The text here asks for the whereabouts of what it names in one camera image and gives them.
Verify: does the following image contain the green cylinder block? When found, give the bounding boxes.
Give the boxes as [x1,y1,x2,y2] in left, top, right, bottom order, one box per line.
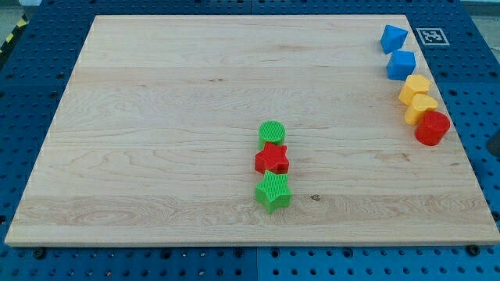
[258,120,286,150]

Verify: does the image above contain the red star block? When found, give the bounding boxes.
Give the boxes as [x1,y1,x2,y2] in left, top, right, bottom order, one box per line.
[255,142,289,174]

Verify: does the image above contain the green star block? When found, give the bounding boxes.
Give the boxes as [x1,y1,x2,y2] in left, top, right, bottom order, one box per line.
[255,170,292,214]

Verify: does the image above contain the wooden board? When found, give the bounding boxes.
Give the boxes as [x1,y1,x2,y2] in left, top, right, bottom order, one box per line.
[5,15,499,247]

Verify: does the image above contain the blue cube block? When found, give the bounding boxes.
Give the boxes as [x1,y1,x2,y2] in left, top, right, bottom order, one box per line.
[387,50,416,80]

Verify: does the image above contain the yellow heart block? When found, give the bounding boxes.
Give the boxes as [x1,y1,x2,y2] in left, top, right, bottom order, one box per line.
[404,94,438,126]

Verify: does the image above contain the yellow pentagon block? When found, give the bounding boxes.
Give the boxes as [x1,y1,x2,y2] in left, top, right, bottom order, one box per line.
[398,74,431,105]

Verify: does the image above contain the blue triangle block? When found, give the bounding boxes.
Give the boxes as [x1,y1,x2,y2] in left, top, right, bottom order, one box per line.
[380,24,408,54]

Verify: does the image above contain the red cylinder block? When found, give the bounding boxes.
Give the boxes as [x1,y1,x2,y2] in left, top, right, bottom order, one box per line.
[415,112,451,146]

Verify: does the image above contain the white fiducial marker tag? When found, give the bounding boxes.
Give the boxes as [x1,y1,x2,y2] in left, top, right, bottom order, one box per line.
[416,27,449,46]

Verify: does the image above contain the black bolt left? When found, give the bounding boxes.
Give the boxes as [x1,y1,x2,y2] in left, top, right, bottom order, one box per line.
[32,247,46,260]

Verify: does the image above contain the black bolt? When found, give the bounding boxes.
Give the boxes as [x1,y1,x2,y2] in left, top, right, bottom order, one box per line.
[466,244,481,257]
[32,247,46,260]

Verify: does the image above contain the dark robot tool tip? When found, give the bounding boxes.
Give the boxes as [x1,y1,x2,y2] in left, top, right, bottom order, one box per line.
[486,130,500,158]

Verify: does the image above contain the black bolt right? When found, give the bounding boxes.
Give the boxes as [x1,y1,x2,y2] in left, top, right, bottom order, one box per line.
[466,244,481,257]

